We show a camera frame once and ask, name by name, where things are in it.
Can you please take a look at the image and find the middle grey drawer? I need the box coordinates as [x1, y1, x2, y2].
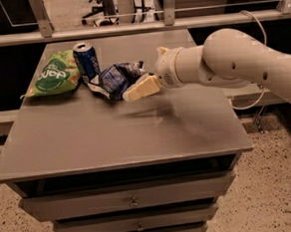
[55, 203, 218, 232]

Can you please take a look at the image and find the grey metal railing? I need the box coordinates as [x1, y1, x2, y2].
[0, 0, 291, 46]

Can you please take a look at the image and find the green chip bag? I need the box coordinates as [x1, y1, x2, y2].
[21, 50, 81, 99]

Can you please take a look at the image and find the black office chair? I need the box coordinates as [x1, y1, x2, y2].
[81, 0, 118, 26]

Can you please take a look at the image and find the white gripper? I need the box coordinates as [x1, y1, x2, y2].
[123, 46, 183, 103]

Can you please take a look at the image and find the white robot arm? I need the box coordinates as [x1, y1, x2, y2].
[123, 28, 291, 104]

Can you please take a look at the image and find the blue pepsi can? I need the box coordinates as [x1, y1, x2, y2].
[73, 42, 101, 84]

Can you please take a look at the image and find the white cable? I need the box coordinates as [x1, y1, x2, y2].
[224, 8, 273, 112]

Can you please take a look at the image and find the blue chip bag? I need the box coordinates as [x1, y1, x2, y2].
[88, 62, 146, 101]

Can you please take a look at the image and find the top grey drawer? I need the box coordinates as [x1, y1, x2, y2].
[20, 171, 235, 221]

